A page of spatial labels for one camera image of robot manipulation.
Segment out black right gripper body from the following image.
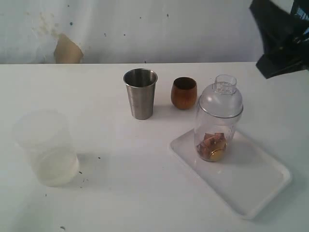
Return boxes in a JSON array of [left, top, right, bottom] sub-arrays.
[[249, 0, 309, 55]]

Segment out clear plastic shaker lid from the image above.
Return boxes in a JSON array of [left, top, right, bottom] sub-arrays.
[[198, 74, 243, 118]]

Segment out clear plastic shaker cup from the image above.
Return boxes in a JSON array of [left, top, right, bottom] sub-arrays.
[[194, 107, 242, 162]]

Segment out small brown wooden cup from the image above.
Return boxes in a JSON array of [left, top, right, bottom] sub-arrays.
[[171, 77, 197, 110]]

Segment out stainless steel tumbler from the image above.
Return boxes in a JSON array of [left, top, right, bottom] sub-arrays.
[[123, 68, 158, 120]]

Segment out white rectangular plastic tray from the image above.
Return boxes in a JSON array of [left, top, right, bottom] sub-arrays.
[[169, 130, 292, 219]]

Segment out translucent white plastic container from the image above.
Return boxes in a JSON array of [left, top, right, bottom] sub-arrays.
[[13, 110, 80, 187]]

